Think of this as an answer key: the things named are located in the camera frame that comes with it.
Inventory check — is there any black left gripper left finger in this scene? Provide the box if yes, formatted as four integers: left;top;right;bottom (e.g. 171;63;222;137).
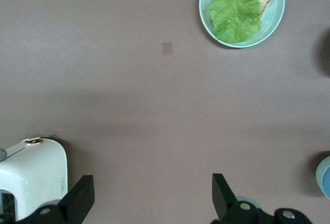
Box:
0;175;95;224

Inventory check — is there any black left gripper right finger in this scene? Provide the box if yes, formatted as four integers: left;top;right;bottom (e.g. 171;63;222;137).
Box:
211;174;314;224

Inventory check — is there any pale green bowl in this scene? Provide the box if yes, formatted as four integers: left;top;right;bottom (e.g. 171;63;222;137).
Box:
315;153;330;201

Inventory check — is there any blue bowl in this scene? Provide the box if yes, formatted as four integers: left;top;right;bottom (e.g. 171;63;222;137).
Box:
323;165;330;197

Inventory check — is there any white toaster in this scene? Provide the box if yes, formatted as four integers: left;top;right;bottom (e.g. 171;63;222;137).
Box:
0;136;69;222

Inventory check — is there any brown tape patch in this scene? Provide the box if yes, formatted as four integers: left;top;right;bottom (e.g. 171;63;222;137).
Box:
161;42;173;56

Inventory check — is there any green lettuce leaf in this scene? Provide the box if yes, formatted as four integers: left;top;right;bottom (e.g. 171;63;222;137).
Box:
208;0;263;44

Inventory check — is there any pale green plate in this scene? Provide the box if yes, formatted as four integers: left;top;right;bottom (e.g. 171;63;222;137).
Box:
199;0;286;49

